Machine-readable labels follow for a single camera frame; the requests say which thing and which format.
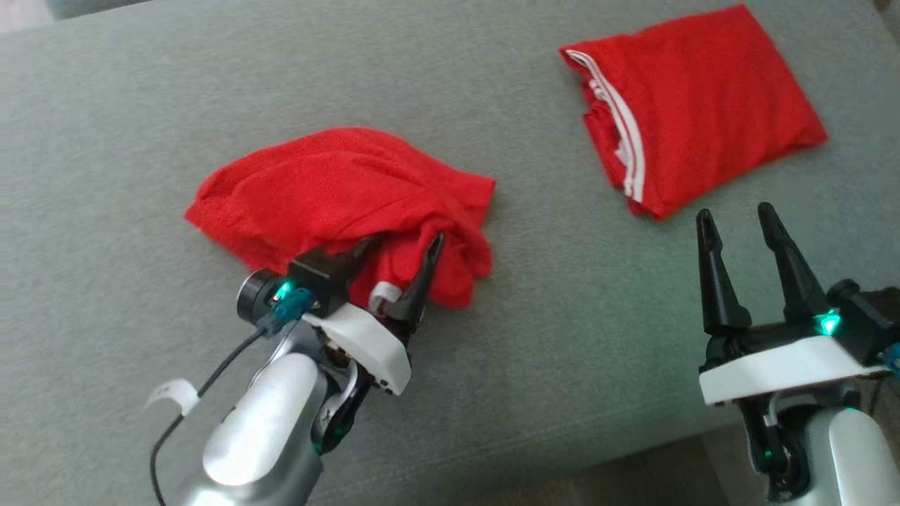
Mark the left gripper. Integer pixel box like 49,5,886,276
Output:
237,232,446,454

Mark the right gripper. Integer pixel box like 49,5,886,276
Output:
696,202,887,501

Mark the red white-trimmed garment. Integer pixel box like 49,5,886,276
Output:
184,126,496,310

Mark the red Bulls 23 jersey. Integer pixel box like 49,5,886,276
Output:
560,4,829,221

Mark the grey sofa chaise cushion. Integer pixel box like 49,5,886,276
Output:
0,0,900,506

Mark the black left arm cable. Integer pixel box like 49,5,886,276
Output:
150,287,310,506

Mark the white cable tag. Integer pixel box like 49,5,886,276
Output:
146,379,201,415

